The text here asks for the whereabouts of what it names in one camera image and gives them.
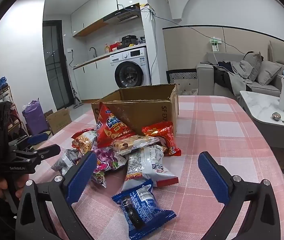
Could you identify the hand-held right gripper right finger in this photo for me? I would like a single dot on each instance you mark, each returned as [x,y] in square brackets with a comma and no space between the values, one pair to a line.
[213,177]

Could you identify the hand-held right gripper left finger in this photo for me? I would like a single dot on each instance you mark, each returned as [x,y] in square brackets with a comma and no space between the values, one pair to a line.
[81,177]

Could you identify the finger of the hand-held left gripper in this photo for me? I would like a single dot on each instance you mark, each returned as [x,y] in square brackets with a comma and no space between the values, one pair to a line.
[45,151]
[38,138]

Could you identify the red triangular chip bag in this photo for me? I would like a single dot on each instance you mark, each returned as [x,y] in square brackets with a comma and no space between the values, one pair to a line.
[108,127]

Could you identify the clear dotted biscuit packet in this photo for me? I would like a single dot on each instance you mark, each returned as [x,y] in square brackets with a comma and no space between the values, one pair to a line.
[132,143]

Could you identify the purple plastic bag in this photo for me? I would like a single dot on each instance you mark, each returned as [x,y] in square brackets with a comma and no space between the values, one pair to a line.
[34,120]

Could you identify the grey foil snack packet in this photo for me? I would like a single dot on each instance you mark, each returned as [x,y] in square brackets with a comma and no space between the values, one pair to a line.
[65,160]

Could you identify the brown floor cardboard box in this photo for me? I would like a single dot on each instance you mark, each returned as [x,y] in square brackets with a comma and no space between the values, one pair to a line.
[60,122]

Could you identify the purple grape candy packet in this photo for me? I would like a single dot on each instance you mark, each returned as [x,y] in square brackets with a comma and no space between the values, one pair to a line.
[106,158]

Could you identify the yellow noodle snack packet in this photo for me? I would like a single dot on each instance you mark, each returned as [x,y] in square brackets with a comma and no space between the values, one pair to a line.
[83,141]

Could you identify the pink checked tablecloth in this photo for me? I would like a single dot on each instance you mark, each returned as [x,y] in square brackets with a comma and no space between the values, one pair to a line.
[219,135]

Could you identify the upright floor mop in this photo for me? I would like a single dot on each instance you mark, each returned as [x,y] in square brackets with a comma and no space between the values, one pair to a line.
[76,102]

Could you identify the white and red snack packet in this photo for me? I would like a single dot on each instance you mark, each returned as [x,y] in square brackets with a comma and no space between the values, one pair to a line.
[144,165]

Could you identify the blue cookie packet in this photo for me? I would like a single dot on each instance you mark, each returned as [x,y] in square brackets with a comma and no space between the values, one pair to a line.
[144,205]

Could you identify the dark glass door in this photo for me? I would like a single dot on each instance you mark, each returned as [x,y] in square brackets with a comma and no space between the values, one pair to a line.
[54,62]

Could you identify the white kitchen counter cabinet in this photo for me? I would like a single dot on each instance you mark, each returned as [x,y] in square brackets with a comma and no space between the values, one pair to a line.
[94,77]

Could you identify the marble coffee table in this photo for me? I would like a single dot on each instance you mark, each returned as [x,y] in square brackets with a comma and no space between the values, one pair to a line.
[259,107]

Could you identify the grey sofa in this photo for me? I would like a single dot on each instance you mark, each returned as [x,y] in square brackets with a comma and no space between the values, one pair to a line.
[205,80]

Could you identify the pile of clothes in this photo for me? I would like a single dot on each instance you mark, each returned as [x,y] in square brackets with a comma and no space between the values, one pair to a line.
[234,77]

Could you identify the chrome kitchen faucet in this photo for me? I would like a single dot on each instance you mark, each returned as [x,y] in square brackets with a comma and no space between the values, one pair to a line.
[94,51]

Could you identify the yellow bottle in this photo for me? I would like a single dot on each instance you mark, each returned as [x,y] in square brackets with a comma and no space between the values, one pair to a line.
[106,49]

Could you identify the red box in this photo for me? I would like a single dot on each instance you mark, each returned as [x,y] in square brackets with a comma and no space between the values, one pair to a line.
[115,47]

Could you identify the grey sofa cushion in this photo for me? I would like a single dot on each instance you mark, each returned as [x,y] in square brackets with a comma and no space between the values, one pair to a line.
[269,72]
[253,65]

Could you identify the white washing machine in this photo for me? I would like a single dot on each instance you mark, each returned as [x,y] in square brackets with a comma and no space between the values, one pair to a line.
[132,56]

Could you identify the green white power strip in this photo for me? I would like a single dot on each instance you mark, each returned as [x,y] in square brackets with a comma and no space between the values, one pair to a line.
[215,45]

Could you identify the black rice cooker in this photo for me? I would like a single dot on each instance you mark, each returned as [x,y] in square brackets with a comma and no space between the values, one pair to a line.
[129,40]

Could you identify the silver range hood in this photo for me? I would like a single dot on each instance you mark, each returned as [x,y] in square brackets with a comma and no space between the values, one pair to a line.
[124,16]

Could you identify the white wall cabinets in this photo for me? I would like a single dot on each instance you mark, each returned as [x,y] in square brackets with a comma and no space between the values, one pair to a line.
[89,12]

